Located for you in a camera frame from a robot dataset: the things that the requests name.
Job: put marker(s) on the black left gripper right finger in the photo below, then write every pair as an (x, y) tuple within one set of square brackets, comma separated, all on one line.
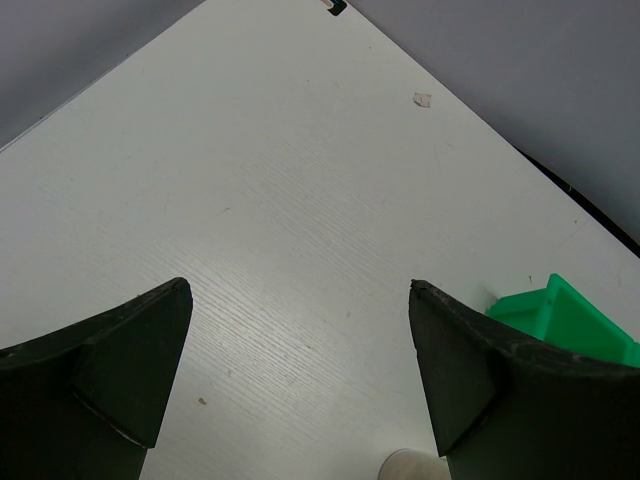
[(504, 405)]

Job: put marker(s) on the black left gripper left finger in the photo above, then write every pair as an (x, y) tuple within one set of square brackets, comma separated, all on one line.
[(88, 401)]

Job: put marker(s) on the green three-compartment tray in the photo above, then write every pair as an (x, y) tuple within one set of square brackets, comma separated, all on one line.
[(559, 315)]

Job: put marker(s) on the silver-lid white powder jar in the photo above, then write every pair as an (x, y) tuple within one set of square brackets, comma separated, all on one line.
[(409, 464)]

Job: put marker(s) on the small paper scrap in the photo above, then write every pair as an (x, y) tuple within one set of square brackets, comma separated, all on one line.
[(422, 100)]

